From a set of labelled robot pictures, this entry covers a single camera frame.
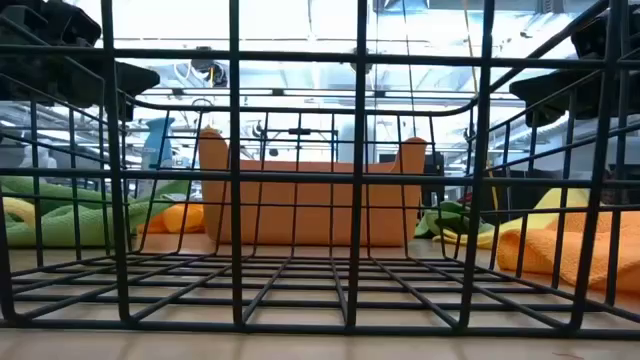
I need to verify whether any blue-topped clear bottle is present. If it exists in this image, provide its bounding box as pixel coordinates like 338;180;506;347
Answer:
141;116;177;174

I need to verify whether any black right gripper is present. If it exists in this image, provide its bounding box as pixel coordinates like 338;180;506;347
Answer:
509;67;640;127

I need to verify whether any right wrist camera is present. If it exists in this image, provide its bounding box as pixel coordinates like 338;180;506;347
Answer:
571;7;640;61

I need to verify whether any black wire basket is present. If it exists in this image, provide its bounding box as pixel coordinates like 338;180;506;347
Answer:
0;0;640;341

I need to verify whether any green microfiber towel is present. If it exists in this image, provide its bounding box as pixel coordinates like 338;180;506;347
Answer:
413;199;495;240
0;174;192;249

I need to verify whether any black hanging cable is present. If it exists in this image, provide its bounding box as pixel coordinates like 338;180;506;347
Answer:
402;0;417;137

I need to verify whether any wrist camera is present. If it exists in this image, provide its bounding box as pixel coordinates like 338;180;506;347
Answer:
0;0;103;47
571;7;640;61

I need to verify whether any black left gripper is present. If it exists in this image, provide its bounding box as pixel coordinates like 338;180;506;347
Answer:
0;45;162;122

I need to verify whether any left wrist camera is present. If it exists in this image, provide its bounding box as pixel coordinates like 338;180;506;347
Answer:
0;0;103;47

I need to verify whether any orange plastic basket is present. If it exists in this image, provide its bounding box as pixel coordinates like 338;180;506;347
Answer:
198;128;430;248

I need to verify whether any orange microfiber towel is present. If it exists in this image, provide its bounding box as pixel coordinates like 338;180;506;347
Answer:
136;201;207;236
496;209;640;297

